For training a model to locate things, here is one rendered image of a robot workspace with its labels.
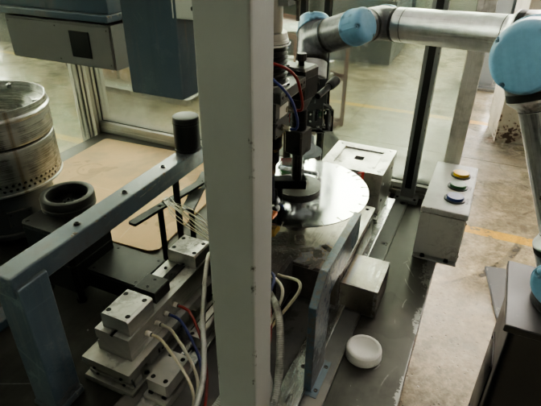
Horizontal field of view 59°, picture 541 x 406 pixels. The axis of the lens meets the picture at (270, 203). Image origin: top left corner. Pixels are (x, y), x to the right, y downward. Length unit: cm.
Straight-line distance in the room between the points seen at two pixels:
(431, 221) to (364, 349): 39
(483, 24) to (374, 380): 72
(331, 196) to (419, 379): 108
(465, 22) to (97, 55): 73
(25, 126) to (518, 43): 105
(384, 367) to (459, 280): 155
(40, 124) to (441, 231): 101
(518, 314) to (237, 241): 92
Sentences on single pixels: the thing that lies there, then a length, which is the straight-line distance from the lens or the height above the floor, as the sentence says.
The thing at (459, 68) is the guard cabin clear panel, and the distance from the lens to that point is 141.
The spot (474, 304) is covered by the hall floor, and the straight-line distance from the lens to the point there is 238.
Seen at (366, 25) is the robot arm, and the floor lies 130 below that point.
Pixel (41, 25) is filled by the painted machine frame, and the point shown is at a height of 130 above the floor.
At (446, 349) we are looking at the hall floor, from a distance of 213.
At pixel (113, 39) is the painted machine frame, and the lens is 100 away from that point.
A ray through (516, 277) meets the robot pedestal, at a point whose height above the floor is 75.
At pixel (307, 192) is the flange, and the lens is 107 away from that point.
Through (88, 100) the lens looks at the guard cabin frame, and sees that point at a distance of 202.
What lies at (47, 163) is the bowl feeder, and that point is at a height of 95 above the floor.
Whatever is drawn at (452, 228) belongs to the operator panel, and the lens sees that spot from 122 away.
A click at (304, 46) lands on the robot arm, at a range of 115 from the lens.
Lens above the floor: 148
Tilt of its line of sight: 31 degrees down
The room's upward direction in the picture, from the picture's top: 1 degrees clockwise
